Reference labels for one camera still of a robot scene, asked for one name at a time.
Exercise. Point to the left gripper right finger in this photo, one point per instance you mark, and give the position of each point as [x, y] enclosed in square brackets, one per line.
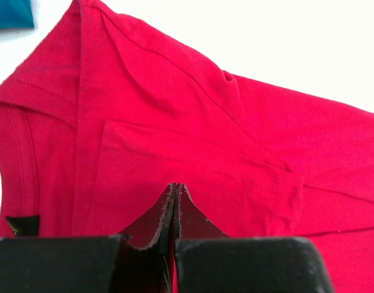
[208, 260]

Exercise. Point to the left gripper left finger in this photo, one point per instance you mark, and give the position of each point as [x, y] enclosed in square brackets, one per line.
[137, 259]

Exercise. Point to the crimson t-shirt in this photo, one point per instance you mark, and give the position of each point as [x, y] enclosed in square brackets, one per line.
[107, 111]

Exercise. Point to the blue folded t-shirt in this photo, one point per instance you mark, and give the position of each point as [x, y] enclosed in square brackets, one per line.
[16, 14]

